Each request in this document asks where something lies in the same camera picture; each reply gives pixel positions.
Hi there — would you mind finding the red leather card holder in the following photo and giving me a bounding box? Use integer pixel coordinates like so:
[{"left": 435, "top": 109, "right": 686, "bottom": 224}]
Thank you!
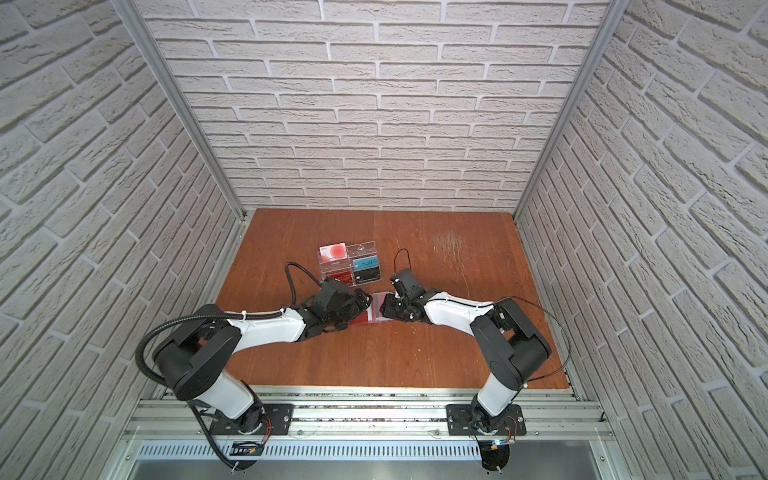
[{"left": 350, "top": 292, "right": 391, "bottom": 326}]

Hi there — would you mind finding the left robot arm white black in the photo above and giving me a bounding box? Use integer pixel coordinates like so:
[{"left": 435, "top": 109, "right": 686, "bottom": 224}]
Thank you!
[{"left": 148, "top": 279, "right": 373, "bottom": 423}]

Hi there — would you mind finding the clear acrylic card organizer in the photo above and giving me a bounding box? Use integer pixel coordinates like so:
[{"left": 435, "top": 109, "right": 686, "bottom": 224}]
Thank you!
[{"left": 318, "top": 241, "right": 378, "bottom": 279}]

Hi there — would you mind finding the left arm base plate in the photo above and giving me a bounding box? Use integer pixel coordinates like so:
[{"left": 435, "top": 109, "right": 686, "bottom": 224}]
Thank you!
[{"left": 209, "top": 403, "right": 294, "bottom": 436}]

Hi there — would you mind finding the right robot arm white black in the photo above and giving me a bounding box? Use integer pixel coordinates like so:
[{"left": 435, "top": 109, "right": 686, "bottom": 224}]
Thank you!
[{"left": 380, "top": 269, "right": 552, "bottom": 430}]

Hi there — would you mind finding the red card in organizer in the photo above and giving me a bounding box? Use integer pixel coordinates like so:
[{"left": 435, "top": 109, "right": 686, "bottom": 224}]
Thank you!
[{"left": 328, "top": 271, "right": 354, "bottom": 285}]

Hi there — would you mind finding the black corrugated cable left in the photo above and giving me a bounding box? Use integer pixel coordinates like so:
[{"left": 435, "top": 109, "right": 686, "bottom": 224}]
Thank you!
[{"left": 134, "top": 261, "right": 325, "bottom": 472}]

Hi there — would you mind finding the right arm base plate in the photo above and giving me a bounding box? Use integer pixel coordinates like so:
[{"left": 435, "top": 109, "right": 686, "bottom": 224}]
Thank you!
[{"left": 445, "top": 403, "right": 527, "bottom": 438}]

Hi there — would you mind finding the black VIP card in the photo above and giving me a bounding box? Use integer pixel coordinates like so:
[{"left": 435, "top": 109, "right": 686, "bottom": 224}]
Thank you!
[{"left": 354, "top": 268, "right": 381, "bottom": 285}]

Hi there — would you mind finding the teal VIP card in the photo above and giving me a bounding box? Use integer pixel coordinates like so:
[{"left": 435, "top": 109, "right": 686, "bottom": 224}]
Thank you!
[{"left": 352, "top": 255, "right": 379, "bottom": 271}]

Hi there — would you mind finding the white pink circle card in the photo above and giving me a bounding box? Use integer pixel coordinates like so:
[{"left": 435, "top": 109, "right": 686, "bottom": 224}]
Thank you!
[{"left": 318, "top": 242, "right": 348, "bottom": 264}]

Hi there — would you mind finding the thin black cable right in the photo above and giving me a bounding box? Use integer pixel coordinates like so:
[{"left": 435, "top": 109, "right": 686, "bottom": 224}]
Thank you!
[{"left": 392, "top": 248, "right": 571, "bottom": 384}]

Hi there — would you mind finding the aluminium rail frame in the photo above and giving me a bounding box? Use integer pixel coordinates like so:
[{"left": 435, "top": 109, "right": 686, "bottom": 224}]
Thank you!
[{"left": 101, "top": 385, "right": 629, "bottom": 479}]

